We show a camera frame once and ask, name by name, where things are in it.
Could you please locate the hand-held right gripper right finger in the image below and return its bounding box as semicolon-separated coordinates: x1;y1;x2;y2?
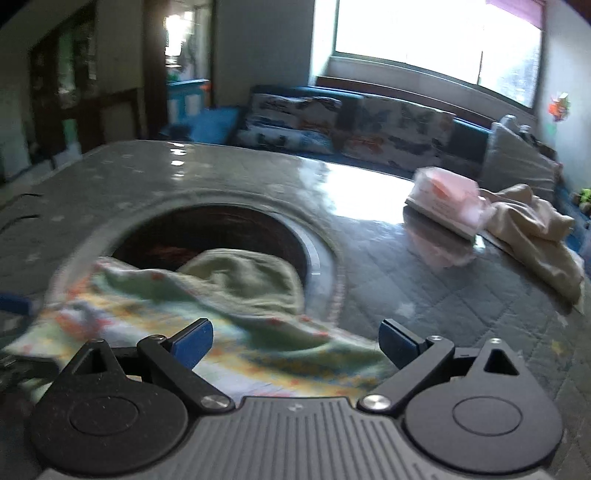
358;319;527;411

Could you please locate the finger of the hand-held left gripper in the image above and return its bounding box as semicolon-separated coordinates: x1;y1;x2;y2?
0;292;32;315

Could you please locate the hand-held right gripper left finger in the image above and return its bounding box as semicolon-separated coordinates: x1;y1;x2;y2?
60;318;234;411

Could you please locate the pastel flower print baby garment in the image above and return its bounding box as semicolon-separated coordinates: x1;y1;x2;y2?
7;249;394;402

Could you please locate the pink tissue pack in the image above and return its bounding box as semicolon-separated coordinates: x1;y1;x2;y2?
405;167;491;241

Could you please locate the white appliance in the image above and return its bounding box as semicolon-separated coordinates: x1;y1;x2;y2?
0;111;34;184

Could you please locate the beige crumpled cloth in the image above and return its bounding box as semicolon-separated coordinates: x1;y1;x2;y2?
478;184;585;306

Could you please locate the butterfly print sofa cushion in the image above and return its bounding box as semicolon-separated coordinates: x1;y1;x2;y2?
339;97;456;175
235;92;345;156

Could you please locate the grey pillow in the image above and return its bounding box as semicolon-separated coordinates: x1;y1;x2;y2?
480;115;563;205

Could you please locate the blue sofa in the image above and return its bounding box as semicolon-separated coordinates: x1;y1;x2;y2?
159;83;591;259

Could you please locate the dark wooden cabinet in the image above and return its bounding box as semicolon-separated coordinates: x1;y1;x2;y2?
28;0;149;154

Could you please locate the blue play fence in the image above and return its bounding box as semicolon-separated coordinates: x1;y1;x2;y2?
166;78;213;126

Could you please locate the window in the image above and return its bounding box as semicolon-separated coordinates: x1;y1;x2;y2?
332;0;546;110

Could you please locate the pink curtain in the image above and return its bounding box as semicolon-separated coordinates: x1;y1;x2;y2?
488;0;546;29

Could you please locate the dark wooden door frame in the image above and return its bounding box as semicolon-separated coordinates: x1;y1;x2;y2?
144;0;219;140

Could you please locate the colourful wall toy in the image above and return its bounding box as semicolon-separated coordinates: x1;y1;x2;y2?
547;92;572;123

